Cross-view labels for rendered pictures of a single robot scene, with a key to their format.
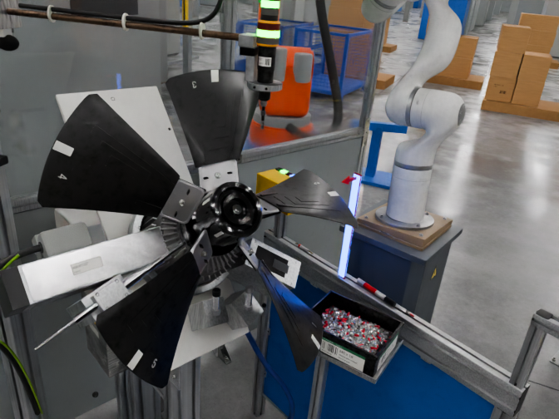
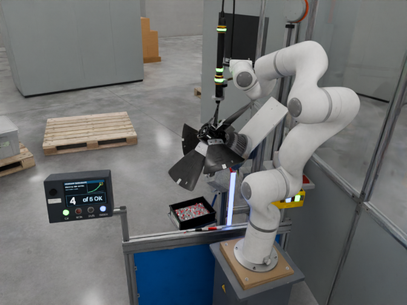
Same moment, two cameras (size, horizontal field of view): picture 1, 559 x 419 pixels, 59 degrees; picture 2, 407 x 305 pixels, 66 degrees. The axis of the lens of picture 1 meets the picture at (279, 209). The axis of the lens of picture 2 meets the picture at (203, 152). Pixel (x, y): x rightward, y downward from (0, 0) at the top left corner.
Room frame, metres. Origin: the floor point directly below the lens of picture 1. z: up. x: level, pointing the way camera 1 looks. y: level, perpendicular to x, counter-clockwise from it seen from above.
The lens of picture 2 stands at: (1.77, -1.39, 1.96)
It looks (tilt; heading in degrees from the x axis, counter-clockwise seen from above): 27 degrees down; 121
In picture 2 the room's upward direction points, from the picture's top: 2 degrees clockwise
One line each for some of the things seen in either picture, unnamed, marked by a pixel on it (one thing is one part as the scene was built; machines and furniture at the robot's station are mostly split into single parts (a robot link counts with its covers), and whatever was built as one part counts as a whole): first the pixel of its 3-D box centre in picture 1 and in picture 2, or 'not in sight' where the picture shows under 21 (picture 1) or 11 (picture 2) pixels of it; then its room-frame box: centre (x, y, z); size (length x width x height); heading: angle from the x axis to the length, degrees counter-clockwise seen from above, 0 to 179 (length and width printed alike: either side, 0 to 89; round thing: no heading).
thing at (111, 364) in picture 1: (110, 326); (249, 182); (1.08, 0.44, 0.73); 0.15 x 0.09 x 0.22; 44
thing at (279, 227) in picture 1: (280, 219); (282, 211); (1.45, -0.01, 0.92); 0.03 x 0.03 x 0.12; 44
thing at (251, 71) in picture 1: (261, 61); (219, 89); (0.99, 0.06, 1.50); 0.09 x 0.07 x 0.10; 79
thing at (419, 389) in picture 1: (350, 396); (208, 283); (1.17, -0.28, 0.45); 0.82 x 0.02 x 0.66; 44
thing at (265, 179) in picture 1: (283, 192); (285, 196); (1.45, -0.01, 1.02); 0.16 x 0.10 x 0.11; 44
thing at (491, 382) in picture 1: (368, 303); (210, 235); (1.17, -0.28, 0.82); 0.90 x 0.04 x 0.08; 44
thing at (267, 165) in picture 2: not in sight; (286, 173); (1.31, 0.51, 0.85); 0.36 x 0.24 x 0.03; 134
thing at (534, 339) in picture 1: (530, 349); (124, 224); (0.86, -0.58, 0.96); 0.03 x 0.03 x 0.20; 44
